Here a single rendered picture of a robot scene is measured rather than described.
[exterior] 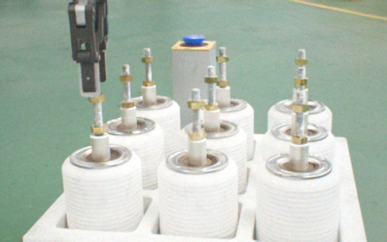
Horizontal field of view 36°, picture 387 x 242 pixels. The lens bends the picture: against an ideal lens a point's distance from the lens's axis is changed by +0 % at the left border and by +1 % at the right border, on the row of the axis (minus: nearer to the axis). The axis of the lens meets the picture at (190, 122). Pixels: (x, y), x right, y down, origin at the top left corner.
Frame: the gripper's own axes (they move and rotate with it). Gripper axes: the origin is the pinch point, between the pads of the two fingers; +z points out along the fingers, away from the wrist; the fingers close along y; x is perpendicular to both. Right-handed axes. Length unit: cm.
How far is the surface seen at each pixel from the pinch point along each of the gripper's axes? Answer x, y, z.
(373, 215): -46, 30, 34
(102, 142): -0.7, -1.0, 7.7
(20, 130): 33, 87, 35
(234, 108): -18.6, 17.8, 9.3
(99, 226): -0.2, -4.7, 16.9
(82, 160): 1.7, -1.5, 9.7
